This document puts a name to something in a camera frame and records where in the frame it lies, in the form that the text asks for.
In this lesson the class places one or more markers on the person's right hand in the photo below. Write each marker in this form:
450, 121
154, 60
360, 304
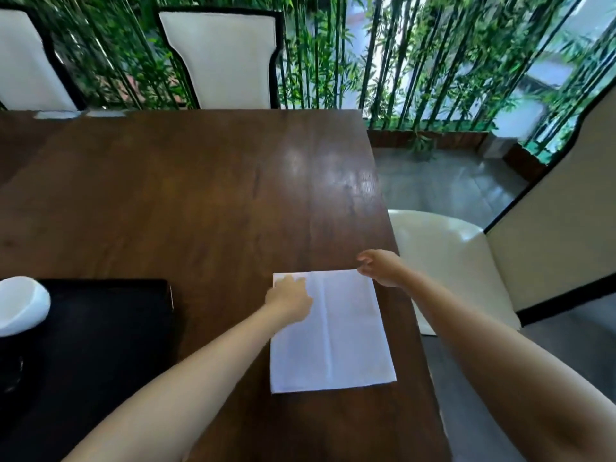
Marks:
385, 269

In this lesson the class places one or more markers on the person's left hand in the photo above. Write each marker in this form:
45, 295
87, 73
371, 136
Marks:
289, 303

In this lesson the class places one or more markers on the white paper napkin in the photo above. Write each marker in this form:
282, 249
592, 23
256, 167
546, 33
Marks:
346, 341

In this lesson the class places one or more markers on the black tray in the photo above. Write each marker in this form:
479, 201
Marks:
96, 356

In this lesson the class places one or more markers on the white cup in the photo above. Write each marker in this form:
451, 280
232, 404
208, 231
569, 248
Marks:
21, 307

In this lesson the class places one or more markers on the person's left forearm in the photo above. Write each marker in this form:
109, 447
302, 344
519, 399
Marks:
192, 389

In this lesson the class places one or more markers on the person's right forearm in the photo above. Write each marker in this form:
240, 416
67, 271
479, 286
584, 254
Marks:
505, 375

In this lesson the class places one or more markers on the white black-framed chair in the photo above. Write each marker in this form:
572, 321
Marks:
447, 245
29, 67
221, 57

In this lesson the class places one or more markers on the brown wooden planter box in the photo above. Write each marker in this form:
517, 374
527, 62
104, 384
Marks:
457, 139

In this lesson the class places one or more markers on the grey concrete block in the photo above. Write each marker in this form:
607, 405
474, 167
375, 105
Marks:
498, 146

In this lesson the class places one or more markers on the green bamboo screen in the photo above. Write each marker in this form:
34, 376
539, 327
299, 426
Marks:
433, 57

